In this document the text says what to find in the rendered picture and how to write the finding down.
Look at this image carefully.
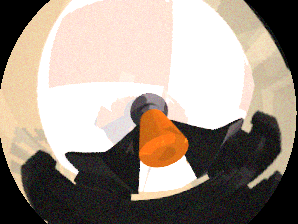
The black round pedestal with short shaft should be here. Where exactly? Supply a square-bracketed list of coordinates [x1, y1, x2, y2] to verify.
[130, 92, 168, 125]

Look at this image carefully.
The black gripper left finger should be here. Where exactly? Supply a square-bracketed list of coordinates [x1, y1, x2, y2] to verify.
[65, 125, 141, 194]

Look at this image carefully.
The orange cylinder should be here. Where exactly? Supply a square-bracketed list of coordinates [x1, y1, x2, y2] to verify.
[138, 109, 189, 168]

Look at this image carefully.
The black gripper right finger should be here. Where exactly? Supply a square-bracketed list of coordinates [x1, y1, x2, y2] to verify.
[170, 117, 245, 179]

